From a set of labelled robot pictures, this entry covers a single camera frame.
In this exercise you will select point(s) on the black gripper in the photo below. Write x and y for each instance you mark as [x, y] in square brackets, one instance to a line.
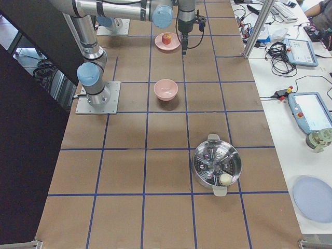
[185, 26]

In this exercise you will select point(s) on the red yellow apple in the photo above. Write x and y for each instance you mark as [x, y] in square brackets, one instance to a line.
[166, 38]

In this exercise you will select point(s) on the pink bowl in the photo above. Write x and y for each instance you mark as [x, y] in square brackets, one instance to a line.
[165, 89]

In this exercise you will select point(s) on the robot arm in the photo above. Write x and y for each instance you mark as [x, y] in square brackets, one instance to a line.
[110, 22]
[78, 16]

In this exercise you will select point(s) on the pink plate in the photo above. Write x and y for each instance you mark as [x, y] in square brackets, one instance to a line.
[173, 45]

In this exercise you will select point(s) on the blue plate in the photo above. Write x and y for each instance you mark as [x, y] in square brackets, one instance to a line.
[313, 198]

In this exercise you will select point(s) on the blue white box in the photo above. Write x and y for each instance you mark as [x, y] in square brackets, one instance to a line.
[264, 36]

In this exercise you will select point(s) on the white keyboard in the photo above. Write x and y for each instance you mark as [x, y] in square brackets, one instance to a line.
[283, 12]

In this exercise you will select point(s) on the black power adapter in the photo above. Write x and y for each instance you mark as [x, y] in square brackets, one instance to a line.
[281, 93]

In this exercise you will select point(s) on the far teach pendant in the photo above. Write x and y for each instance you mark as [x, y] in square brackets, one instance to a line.
[300, 52]

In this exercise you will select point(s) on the teach pendant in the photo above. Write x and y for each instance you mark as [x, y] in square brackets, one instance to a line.
[300, 52]
[309, 111]

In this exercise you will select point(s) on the steel steamer pot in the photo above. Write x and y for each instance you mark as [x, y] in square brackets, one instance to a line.
[212, 158]

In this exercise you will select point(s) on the white bun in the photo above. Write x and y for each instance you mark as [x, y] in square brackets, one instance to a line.
[225, 179]

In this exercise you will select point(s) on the near teach pendant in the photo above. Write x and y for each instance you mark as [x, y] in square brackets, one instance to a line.
[309, 111]

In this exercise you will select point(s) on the glass jar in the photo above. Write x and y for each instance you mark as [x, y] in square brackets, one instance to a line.
[318, 140]

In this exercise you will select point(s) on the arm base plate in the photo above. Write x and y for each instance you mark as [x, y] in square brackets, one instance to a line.
[104, 103]
[124, 31]

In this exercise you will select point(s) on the aluminium frame post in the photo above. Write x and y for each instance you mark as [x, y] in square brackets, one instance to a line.
[262, 17]

